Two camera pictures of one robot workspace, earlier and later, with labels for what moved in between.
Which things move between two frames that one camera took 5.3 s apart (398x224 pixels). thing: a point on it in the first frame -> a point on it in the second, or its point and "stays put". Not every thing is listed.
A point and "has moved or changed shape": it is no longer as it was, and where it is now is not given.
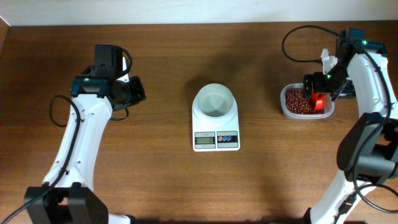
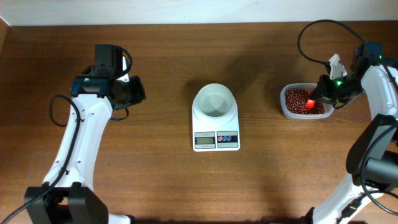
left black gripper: (137, 89) stays put
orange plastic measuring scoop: (319, 98) has moved or changed shape
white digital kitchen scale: (221, 138) stays put
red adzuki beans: (295, 102) stays put
